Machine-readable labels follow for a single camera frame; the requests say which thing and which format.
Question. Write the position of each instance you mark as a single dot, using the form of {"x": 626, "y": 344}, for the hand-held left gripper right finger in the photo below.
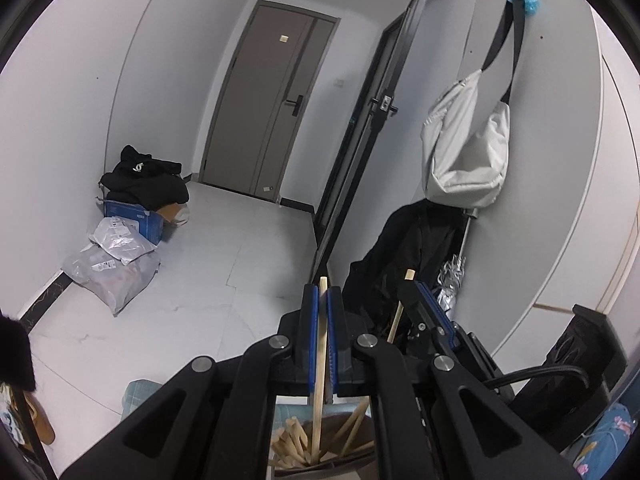
{"x": 334, "y": 360}

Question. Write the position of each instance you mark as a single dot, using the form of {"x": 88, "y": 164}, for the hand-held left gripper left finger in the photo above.
{"x": 312, "y": 320}

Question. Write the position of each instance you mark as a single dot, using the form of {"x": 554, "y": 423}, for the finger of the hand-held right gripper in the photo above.
{"x": 415, "y": 310}
{"x": 435, "y": 310}

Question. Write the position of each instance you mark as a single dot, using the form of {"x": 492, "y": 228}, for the light wooden chopstick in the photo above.
{"x": 323, "y": 290}
{"x": 400, "y": 307}

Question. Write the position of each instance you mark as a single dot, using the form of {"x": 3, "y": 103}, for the grey divided utensil holder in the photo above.
{"x": 340, "y": 410}

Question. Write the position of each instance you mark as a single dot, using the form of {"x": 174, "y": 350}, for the bunch of chopsticks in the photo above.
{"x": 295, "y": 440}

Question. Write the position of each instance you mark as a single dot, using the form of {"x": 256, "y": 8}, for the white shoulder bag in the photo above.
{"x": 465, "y": 160}

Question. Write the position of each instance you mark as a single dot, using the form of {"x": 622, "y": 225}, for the silver folded umbrella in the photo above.
{"x": 450, "y": 285}

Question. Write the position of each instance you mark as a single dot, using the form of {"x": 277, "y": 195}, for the black jacket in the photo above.
{"x": 415, "y": 240}

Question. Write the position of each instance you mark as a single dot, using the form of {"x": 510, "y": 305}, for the blue floral cloth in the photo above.
{"x": 610, "y": 435}

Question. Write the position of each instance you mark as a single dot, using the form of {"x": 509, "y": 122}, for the white wardrobe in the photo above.
{"x": 615, "y": 210}

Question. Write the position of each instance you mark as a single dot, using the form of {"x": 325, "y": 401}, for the brown cardboard box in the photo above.
{"x": 172, "y": 210}

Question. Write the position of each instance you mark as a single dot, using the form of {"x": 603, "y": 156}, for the blue cardboard box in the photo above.
{"x": 145, "y": 220}

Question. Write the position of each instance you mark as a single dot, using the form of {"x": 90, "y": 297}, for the grey plastic parcel bag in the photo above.
{"x": 115, "y": 280}

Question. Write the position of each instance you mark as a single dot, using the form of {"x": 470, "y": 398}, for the white plastic parcel bag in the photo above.
{"x": 120, "y": 240}

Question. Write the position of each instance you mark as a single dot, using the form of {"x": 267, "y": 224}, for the brown door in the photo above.
{"x": 265, "y": 110}

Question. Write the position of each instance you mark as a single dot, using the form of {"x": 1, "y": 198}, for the black clothes pile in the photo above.
{"x": 145, "y": 180}

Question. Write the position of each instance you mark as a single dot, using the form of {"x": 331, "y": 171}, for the brown plush slipper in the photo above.
{"x": 40, "y": 420}

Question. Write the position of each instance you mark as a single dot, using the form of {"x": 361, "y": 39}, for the black furry cover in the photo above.
{"x": 15, "y": 355}

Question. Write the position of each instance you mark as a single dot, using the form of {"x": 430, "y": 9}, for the white blue printed cloth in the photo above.
{"x": 10, "y": 422}

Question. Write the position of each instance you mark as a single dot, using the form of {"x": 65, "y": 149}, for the blue fluffy ornament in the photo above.
{"x": 525, "y": 0}

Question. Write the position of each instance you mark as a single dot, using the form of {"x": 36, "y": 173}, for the black sliding door frame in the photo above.
{"x": 360, "y": 160}

